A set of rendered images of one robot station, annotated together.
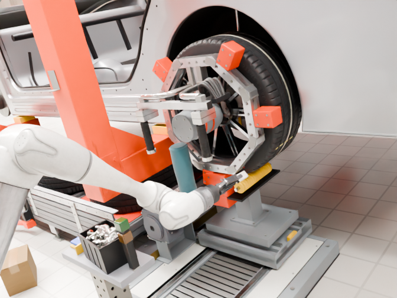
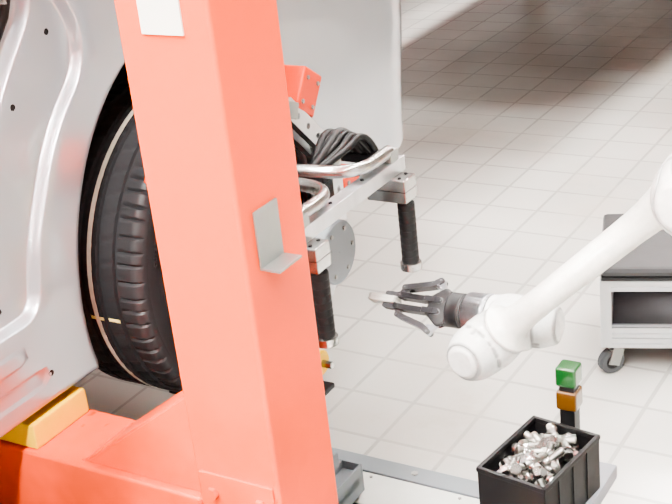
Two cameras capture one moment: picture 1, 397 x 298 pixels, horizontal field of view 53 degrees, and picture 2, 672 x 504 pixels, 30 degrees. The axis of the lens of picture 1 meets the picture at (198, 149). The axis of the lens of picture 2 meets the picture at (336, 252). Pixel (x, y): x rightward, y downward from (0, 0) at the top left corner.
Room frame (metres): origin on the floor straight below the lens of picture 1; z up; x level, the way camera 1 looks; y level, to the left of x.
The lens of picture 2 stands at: (2.16, 2.22, 1.83)
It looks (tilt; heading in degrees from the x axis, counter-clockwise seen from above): 24 degrees down; 257
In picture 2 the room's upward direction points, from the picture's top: 6 degrees counter-clockwise
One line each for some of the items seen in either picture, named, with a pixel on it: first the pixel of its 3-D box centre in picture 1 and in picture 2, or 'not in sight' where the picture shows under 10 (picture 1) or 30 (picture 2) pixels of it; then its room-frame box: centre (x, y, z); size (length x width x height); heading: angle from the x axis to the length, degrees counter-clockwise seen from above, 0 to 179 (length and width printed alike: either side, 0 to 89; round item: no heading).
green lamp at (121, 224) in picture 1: (121, 224); (568, 374); (1.32, 0.33, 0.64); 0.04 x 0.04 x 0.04; 44
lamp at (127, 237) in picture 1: (125, 236); (569, 397); (1.32, 0.33, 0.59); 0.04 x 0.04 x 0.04; 44
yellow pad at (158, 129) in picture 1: (168, 126); (33, 411); (2.28, 0.14, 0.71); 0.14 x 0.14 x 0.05; 44
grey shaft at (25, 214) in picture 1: (19, 197); not in sight; (2.74, 1.34, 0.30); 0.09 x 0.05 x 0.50; 44
